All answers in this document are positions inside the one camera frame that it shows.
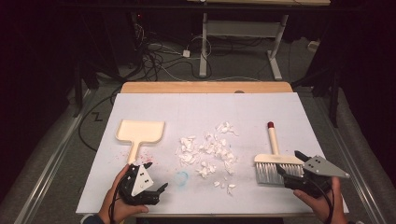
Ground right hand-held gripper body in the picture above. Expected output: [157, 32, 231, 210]
[284, 155, 350, 199]

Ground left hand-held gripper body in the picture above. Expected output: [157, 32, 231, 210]
[118, 163, 161, 206]

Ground cream hand brush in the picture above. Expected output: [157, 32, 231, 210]
[253, 120, 306, 187]

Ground cream plastic dustpan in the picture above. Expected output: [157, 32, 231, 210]
[115, 119, 166, 165]

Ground pile of white paper scraps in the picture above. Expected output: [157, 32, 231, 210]
[175, 120, 240, 197]

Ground person's left hand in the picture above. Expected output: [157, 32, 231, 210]
[98, 163, 149, 224]

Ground person's right hand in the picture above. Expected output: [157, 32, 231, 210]
[292, 176, 348, 224]

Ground black stand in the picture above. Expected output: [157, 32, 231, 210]
[72, 60, 101, 119]
[291, 66, 341, 129]

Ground white table sheet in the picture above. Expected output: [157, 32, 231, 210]
[75, 91, 350, 216]

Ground wooden table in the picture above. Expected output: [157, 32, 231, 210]
[120, 81, 316, 218]

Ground small beige box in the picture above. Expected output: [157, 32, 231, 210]
[307, 39, 321, 53]

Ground dark box with red light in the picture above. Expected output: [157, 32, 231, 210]
[129, 10, 149, 66]

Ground metal floor rail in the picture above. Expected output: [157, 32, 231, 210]
[12, 89, 96, 224]
[312, 92, 389, 224]

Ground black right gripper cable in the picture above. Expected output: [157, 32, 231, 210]
[306, 176, 336, 224]

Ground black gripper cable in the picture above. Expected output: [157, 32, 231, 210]
[306, 176, 336, 224]
[107, 174, 132, 224]

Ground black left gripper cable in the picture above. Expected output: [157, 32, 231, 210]
[107, 174, 132, 224]

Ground long black floor cable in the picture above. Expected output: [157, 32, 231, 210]
[78, 90, 123, 154]

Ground tangle of black floor cables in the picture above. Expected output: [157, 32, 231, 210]
[132, 21, 214, 82]

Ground white floor cable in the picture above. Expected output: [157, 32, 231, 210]
[157, 63, 264, 83]

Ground desk with white frame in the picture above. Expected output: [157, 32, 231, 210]
[186, 0, 332, 81]

